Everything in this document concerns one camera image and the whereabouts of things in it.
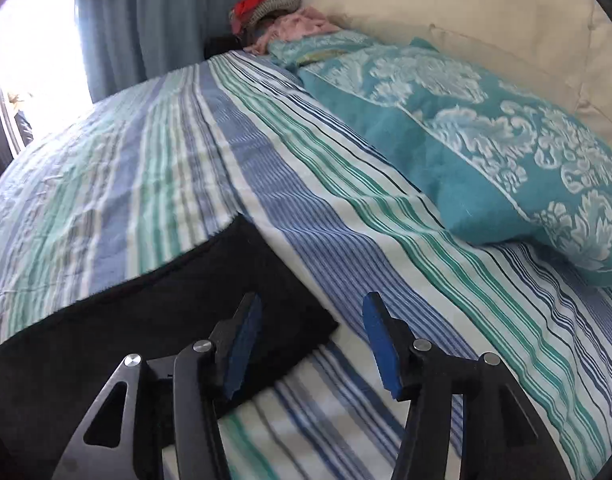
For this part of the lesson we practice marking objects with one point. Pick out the pink cloth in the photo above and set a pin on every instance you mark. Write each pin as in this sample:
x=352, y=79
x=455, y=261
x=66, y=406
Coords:
x=296, y=25

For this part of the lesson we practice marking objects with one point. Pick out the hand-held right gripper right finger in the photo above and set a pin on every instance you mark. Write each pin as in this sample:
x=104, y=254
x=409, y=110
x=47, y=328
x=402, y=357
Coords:
x=381, y=340

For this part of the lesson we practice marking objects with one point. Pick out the small teal patterned pillow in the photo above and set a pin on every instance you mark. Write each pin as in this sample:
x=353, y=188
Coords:
x=311, y=47

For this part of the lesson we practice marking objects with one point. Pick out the striped bed sheet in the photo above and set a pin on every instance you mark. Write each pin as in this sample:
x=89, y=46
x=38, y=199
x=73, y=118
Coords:
x=286, y=185

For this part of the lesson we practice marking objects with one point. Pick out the cream padded headboard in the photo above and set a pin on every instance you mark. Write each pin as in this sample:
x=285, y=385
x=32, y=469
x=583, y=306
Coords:
x=461, y=0

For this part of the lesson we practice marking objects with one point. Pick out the large teal patterned pillow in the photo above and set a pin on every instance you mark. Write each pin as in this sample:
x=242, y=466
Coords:
x=461, y=175

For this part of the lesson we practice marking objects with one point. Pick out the black pants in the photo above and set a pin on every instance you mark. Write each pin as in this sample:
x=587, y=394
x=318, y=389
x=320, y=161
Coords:
x=136, y=310

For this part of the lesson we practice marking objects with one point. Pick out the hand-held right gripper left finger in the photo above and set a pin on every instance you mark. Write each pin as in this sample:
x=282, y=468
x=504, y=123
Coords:
x=246, y=330

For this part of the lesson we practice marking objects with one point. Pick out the blue curtain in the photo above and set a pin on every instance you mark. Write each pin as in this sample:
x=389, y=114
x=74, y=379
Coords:
x=151, y=20

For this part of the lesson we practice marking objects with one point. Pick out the red and grey clothes pile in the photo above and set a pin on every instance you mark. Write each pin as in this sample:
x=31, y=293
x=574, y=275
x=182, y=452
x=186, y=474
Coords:
x=266, y=5

